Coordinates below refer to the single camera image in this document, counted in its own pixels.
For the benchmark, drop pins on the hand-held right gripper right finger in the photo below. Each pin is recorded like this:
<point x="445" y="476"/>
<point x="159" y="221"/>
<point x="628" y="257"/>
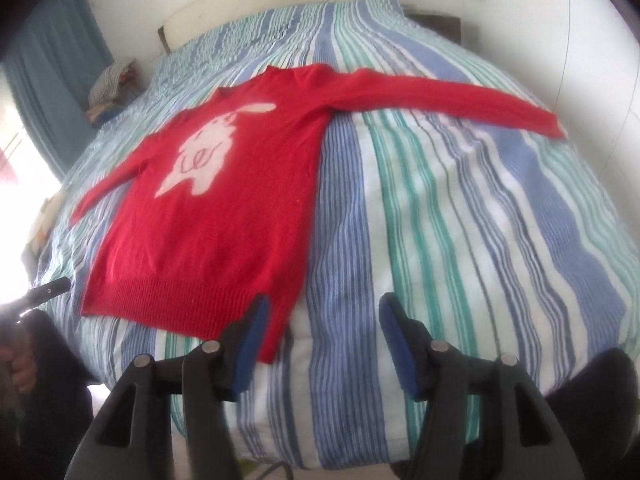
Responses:
<point x="400" y="355"/>

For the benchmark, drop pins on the dark bedside table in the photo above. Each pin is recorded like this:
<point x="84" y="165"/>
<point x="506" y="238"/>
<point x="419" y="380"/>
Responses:
<point x="440" y="24"/>

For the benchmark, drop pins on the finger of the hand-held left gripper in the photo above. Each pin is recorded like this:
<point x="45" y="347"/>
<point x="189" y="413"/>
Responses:
<point x="45" y="293"/>

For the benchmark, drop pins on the blue curtain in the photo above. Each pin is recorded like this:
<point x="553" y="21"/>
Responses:
<point x="50" y="75"/>

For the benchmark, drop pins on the red sweater with white print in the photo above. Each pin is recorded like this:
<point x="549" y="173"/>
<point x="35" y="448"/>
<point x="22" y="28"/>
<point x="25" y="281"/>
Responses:
<point x="210" y="240"/>

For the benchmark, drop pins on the person's left hand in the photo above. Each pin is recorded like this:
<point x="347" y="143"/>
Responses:
<point x="21" y="366"/>

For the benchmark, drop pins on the pile of folded clothes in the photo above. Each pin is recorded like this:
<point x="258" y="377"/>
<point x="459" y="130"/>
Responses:
<point x="111" y="85"/>

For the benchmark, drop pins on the cream padded headboard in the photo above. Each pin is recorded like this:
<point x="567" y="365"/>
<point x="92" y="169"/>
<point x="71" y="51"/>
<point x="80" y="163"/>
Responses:
<point x="275" y="0"/>

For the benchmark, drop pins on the striped bed sheet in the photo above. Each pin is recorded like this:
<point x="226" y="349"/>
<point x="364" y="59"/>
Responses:
<point x="450" y="235"/>

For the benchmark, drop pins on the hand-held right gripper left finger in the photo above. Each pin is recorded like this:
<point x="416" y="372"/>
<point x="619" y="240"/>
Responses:
<point x="250" y="347"/>

